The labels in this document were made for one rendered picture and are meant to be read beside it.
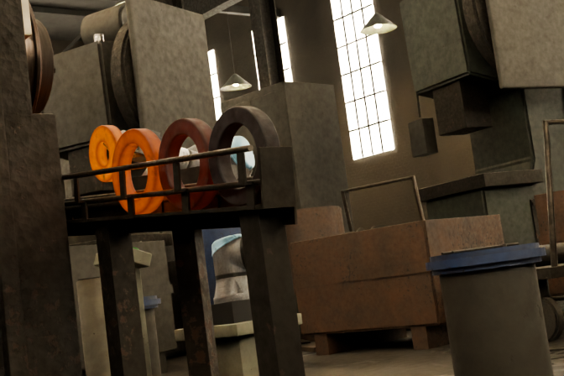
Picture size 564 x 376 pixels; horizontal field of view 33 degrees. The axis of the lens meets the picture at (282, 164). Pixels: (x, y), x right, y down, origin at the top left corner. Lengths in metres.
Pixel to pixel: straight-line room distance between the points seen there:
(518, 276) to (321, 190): 5.23
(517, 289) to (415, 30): 5.57
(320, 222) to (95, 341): 3.15
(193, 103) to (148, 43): 0.56
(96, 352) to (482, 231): 2.37
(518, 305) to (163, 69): 4.31
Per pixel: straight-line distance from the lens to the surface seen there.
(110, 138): 2.57
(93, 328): 3.45
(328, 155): 7.79
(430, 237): 4.67
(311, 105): 7.77
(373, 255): 4.84
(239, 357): 3.23
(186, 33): 6.77
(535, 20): 7.57
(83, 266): 5.04
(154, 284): 5.40
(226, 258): 3.31
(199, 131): 1.84
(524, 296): 2.53
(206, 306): 2.39
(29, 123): 2.23
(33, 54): 2.57
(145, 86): 6.24
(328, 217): 6.39
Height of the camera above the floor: 0.42
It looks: 7 degrees up
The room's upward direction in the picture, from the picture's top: 8 degrees counter-clockwise
